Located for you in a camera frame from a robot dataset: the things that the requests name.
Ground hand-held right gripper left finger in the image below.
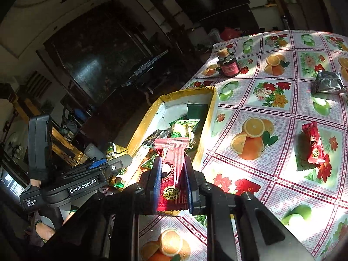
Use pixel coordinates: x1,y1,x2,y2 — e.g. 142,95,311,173
41,156,164,261

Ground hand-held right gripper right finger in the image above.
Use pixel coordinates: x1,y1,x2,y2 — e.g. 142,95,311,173
183,152,316,261

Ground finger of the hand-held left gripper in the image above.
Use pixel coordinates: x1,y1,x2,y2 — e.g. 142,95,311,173
77,158,110,172
105,154,134,180

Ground green and yellow snack packet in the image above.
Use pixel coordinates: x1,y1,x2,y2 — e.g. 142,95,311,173
106,142,128,165

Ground red snack packet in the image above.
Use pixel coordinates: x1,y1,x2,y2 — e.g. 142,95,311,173
154,137,191,215

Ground black square snack packet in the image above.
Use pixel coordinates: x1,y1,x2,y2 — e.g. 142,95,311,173
186,103,208,122

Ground yellow cardboard box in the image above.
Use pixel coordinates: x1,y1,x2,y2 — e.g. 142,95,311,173
125,86,220,185

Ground person's left hand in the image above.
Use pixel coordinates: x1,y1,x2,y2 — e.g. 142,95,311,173
26,212,78,248

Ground white bucket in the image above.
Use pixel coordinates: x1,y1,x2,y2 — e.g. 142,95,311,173
84,143,105,159

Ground cracker packet with green ends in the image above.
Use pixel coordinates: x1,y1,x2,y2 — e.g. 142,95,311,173
128,145,156,186

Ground small green candy packet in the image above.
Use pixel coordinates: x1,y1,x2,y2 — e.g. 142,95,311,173
140,156,158,172

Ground dark lacquered cabinet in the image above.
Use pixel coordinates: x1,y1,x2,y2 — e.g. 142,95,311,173
37,1,170,101

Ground dark glass bottle with cork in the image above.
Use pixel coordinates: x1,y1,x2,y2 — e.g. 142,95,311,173
217,47,241,77

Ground red packet with gold emblem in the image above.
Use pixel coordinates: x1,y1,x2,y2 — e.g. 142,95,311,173
301,122,327,164

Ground white plastic bag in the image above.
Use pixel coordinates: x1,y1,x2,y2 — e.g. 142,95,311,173
208,28,221,44

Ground red plastic bag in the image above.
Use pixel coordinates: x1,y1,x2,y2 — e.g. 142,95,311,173
220,27,242,41

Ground crumpled silver snack packet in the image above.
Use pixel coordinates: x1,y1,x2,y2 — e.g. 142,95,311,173
311,70,348,95

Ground black television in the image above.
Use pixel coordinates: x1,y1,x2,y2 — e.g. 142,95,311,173
174,0,251,23

